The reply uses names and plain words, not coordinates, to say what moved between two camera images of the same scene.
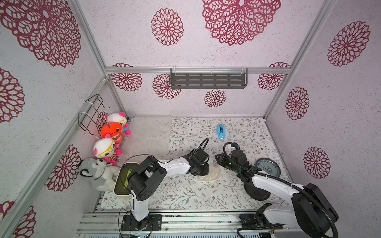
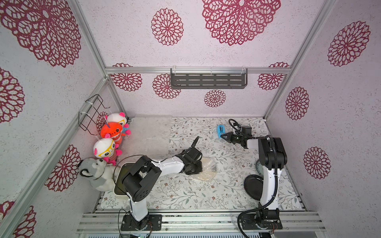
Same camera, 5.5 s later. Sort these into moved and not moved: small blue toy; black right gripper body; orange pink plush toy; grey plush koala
Moved: black right gripper body
Not moved: small blue toy; grey plush koala; orange pink plush toy
